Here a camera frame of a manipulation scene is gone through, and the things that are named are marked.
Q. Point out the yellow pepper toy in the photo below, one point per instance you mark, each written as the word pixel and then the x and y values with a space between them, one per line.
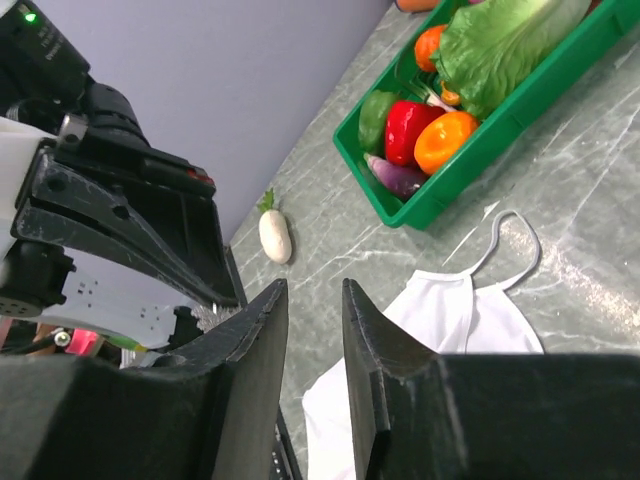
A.
pixel 449 97

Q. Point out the orange fruit toy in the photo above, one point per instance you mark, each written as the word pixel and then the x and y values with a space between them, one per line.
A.
pixel 442 138

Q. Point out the red bell pepper toy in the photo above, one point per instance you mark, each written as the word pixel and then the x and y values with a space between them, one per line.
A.
pixel 405 122

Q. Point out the green plastic bin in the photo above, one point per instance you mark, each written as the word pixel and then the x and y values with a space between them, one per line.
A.
pixel 560 69

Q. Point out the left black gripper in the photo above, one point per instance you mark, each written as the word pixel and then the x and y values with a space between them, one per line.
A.
pixel 77 170

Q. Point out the purple eggplant toy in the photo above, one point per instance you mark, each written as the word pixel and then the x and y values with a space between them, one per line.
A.
pixel 401 182

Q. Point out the green bell pepper toy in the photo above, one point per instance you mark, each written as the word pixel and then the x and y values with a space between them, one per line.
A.
pixel 372 120

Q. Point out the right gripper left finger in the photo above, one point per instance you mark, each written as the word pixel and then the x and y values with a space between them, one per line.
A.
pixel 204 411

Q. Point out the white radish toy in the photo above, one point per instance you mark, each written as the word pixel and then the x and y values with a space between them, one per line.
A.
pixel 273 230

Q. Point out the green lettuce toy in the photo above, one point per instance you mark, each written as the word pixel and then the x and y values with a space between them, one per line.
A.
pixel 488 49

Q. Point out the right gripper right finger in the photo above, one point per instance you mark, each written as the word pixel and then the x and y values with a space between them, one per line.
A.
pixel 417 414

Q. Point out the small orange pumpkin toy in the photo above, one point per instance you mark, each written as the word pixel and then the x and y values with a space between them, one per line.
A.
pixel 425 46

